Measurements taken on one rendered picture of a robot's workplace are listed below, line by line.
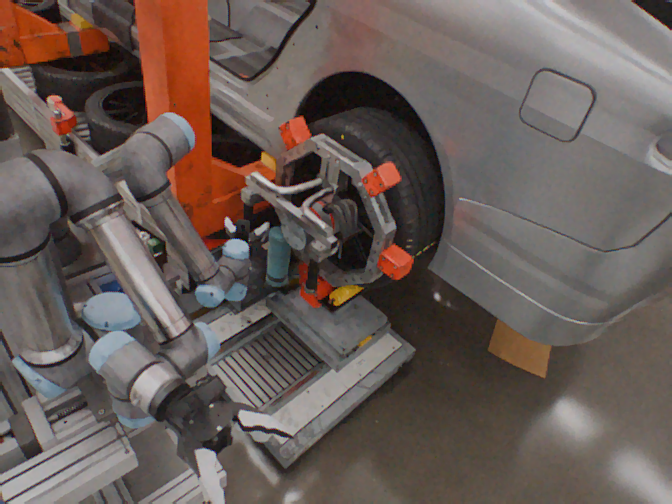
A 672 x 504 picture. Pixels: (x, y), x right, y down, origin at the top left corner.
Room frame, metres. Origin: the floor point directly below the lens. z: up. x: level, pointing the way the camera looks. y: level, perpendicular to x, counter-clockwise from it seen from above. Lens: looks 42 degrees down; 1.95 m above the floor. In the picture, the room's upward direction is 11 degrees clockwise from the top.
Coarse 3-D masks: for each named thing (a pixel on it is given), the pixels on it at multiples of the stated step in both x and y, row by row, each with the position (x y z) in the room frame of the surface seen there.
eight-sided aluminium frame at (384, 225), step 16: (304, 144) 1.49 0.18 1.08; (320, 144) 1.45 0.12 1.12; (336, 144) 1.47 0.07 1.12; (288, 160) 1.54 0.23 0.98; (336, 160) 1.40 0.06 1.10; (352, 160) 1.41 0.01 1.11; (288, 176) 1.59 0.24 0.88; (352, 176) 1.35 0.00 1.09; (368, 208) 1.30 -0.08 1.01; (384, 208) 1.31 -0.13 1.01; (384, 224) 1.27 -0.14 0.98; (384, 240) 1.25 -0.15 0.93; (304, 256) 1.45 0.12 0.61; (320, 272) 1.39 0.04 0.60; (336, 272) 1.39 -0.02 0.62; (352, 272) 1.35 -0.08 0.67; (368, 272) 1.26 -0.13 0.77
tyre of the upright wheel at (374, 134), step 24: (336, 120) 1.55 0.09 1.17; (360, 120) 1.56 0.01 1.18; (384, 120) 1.59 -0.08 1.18; (360, 144) 1.45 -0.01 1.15; (384, 144) 1.45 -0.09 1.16; (408, 144) 1.51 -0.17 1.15; (408, 168) 1.42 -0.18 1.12; (432, 168) 1.49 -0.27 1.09; (408, 192) 1.35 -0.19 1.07; (432, 192) 1.43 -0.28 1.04; (408, 216) 1.31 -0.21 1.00; (432, 216) 1.39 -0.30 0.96; (408, 240) 1.29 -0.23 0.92; (432, 240) 1.39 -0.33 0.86; (336, 264) 1.46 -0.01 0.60
